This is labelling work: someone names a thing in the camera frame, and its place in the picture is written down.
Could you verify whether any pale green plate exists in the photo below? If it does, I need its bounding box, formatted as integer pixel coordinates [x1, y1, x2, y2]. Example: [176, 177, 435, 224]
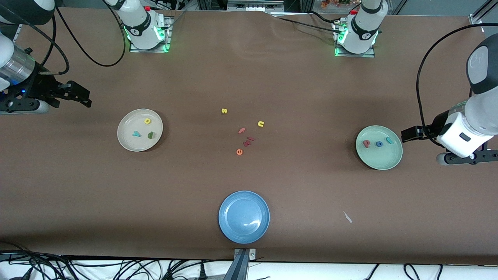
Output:
[356, 125, 403, 170]

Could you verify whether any beige brown plate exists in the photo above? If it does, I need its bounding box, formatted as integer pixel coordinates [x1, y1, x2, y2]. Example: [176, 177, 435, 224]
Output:
[117, 108, 163, 152]

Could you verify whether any aluminium corner profile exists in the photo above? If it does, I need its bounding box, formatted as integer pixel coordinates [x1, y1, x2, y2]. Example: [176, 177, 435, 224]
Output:
[469, 0, 498, 27]

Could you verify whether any brown table cover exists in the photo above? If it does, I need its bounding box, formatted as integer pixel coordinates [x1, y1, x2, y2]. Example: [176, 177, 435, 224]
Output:
[0, 7, 498, 266]

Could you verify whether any blue plate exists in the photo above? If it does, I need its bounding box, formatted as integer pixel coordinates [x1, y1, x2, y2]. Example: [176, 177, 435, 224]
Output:
[218, 190, 270, 245]

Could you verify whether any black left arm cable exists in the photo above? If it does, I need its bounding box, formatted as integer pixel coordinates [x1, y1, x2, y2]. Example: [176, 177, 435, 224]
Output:
[416, 23, 498, 137]

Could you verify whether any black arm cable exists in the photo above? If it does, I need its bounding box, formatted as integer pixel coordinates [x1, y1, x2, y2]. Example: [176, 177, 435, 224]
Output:
[8, 0, 126, 75]
[416, 23, 498, 137]

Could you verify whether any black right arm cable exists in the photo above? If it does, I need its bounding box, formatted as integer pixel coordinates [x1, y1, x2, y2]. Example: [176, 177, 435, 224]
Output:
[8, 0, 126, 75]

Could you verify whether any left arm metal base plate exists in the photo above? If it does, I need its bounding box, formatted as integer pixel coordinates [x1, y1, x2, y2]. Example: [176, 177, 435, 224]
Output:
[334, 19, 376, 58]

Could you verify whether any black cable on table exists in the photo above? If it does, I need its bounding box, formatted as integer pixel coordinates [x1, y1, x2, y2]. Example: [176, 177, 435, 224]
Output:
[268, 11, 343, 35]

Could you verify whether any aluminium frame bar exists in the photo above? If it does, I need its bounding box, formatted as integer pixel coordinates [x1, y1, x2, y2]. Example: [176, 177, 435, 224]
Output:
[227, 0, 285, 12]

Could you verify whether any grey metal camera post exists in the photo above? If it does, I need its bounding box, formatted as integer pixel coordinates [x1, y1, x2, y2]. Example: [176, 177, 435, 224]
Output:
[224, 248, 257, 280]

